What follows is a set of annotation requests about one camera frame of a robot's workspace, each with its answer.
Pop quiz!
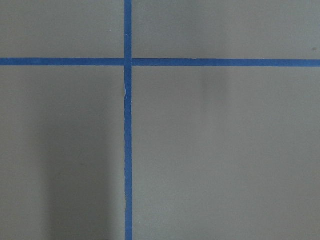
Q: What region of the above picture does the blue tape line crosswise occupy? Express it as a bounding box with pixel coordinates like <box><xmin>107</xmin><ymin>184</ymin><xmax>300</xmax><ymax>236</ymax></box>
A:
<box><xmin>0</xmin><ymin>57</ymin><xmax>320</xmax><ymax>68</ymax></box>

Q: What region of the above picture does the blue tape line lengthwise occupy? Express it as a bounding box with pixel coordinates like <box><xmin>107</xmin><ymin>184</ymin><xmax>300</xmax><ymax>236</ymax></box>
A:
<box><xmin>124</xmin><ymin>0</ymin><xmax>133</xmax><ymax>240</ymax></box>

